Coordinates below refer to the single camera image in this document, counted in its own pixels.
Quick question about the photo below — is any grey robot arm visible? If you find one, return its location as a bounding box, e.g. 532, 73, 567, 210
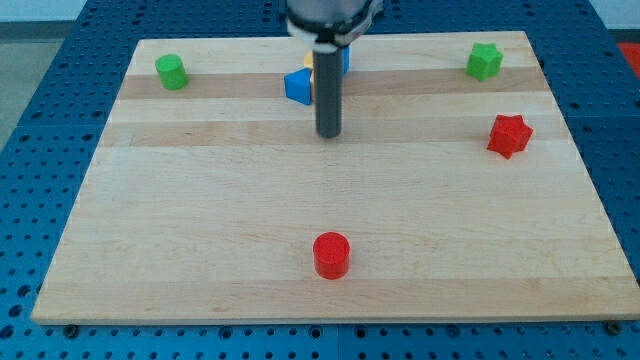
286, 0, 384, 139

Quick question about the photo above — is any red cylinder block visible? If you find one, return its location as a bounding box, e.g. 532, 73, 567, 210
312, 232, 351, 280

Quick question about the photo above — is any green star block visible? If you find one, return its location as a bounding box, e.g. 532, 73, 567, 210
465, 42, 503, 82

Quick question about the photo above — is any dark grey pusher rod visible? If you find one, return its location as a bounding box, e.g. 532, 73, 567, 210
313, 49, 343, 138

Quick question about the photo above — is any red star block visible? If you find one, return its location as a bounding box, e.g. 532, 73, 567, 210
487, 114, 534, 159

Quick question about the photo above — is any blue cube block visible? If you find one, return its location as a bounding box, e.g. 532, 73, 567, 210
342, 47, 351, 74

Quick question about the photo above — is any green cylinder block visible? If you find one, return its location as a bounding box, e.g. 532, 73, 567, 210
155, 54, 189, 91

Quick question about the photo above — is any blue triangle block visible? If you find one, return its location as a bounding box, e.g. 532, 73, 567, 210
284, 68, 312, 105

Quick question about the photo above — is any wooden board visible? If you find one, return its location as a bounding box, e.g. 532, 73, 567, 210
31, 31, 639, 325

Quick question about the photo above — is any yellow block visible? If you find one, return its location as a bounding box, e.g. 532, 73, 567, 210
303, 52, 314, 70

